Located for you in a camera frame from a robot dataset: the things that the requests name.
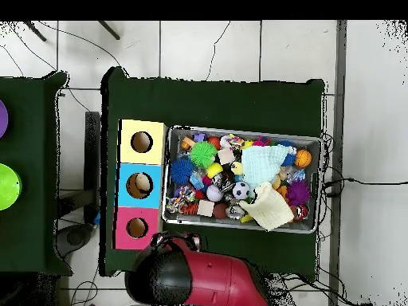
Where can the mint knitted cloth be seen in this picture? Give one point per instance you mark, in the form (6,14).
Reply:
(261,165)

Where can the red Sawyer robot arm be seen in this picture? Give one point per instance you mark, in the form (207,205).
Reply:
(216,280)

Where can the clear mesh toy bin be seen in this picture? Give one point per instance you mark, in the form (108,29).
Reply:
(174,146)

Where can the wooden three-hole box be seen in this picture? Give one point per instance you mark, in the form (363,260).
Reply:
(153,197)

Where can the green spiky rubber ball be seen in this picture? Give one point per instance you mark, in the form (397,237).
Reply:
(203,154)

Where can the blue spiky rubber ball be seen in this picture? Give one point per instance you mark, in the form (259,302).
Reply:
(181,171)

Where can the white baseball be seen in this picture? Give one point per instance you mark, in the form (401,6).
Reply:
(214,193)

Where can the plain wooden cube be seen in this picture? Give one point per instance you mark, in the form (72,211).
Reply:
(205,207)

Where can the black and white soccer ball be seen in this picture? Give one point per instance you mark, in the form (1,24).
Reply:
(241,190)

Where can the dark green tablecloth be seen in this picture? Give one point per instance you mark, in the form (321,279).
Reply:
(207,102)
(32,223)

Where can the cream knitted cloth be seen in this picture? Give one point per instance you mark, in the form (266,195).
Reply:
(271,207)

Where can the purple spiky rubber ball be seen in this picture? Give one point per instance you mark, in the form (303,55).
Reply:
(298,193)

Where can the orange basketball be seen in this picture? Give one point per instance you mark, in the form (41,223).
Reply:
(302,158)

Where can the black upright panel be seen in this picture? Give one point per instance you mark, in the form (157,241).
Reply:
(92,143)

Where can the black tripod leg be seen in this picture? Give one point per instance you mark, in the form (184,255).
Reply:
(109,30)
(35,31)

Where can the lime green bowl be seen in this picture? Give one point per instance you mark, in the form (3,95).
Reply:
(9,188)

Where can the purple bowl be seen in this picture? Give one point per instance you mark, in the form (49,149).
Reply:
(2,119)

